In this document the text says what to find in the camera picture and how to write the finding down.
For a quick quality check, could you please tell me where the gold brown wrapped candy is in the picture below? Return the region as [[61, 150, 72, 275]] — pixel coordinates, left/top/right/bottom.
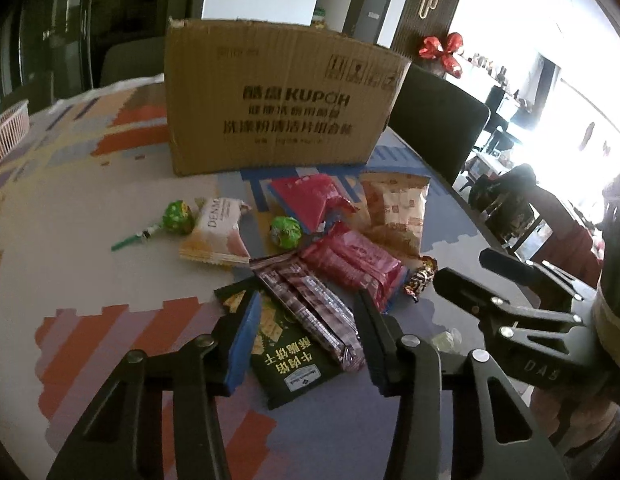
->
[[403, 256, 438, 302]]

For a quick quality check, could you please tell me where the right hand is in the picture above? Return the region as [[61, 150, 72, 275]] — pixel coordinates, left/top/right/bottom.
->
[[529, 387, 620, 470]]

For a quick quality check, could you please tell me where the dark chair behind table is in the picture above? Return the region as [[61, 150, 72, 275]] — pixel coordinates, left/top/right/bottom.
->
[[100, 36, 165, 87]]

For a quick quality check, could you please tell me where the orange patterned snack bag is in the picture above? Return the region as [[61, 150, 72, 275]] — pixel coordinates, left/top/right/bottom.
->
[[359, 171, 430, 259]]

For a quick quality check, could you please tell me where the pink striped wafer packet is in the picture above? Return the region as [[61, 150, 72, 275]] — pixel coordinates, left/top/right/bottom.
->
[[250, 252, 365, 372]]

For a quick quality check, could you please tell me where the white wrapped candy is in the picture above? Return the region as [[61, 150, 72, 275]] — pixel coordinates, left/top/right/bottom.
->
[[430, 328, 463, 354]]

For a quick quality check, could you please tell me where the green wrapped candy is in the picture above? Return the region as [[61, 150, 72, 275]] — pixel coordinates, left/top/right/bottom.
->
[[270, 216, 303, 250]]

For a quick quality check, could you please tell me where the black office chair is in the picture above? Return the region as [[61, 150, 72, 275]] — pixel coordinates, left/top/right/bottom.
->
[[389, 65, 491, 184]]

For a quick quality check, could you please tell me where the red snack packet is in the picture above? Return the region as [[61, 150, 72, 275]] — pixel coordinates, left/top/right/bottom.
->
[[299, 221, 407, 313]]

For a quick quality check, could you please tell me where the brown cardboard box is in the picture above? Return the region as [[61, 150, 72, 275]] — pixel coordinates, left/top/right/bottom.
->
[[165, 20, 411, 177]]

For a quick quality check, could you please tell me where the dark wooden chair with clothes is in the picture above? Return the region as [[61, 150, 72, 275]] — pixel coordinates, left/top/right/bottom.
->
[[468, 164, 602, 287]]

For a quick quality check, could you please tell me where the dark green cracker packet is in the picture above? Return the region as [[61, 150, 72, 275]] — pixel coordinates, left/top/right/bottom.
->
[[214, 278, 341, 410]]

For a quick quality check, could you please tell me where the pink plastic basket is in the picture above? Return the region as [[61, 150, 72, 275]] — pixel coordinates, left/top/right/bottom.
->
[[0, 100, 30, 163]]

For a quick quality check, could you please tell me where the white Denmas cheese ball packet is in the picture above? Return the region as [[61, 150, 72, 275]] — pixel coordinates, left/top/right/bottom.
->
[[179, 197, 251, 266]]

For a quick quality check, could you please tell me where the patterned tablecloth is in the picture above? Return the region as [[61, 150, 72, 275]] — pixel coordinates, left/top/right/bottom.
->
[[0, 77, 541, 480]]

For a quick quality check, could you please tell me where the red bow decoration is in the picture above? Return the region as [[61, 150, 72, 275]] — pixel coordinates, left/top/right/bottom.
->
[[418, 32, 464, 79]]

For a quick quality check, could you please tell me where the green lollipop with stick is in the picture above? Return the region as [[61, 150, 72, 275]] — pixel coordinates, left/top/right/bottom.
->
[[110, 200, 195, 252]]

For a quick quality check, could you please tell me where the magenta snack packet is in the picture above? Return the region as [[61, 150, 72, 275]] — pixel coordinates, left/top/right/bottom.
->
[[269, 174, 357, 234]]

